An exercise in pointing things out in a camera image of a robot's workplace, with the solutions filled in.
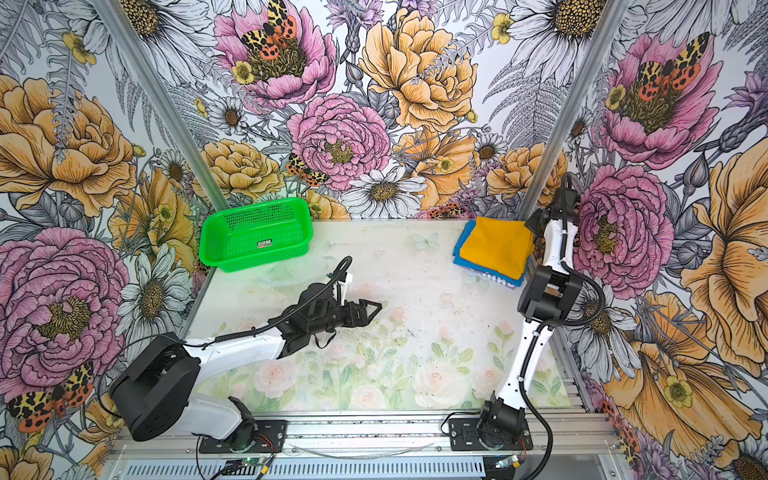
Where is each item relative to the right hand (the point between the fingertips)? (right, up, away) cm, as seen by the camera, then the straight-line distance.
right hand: (536, 229), depth 102 cm
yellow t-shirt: (-10, -5, +4) cm, 12 cm away
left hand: (-54, -24, -17) cm, 62 cm away
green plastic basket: (-103, -1, +18) cm, 105 cm away
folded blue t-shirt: (-22, -2, +9) cm, 24 cm away
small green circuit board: (-80, -56, -31) cm, 102 cm away
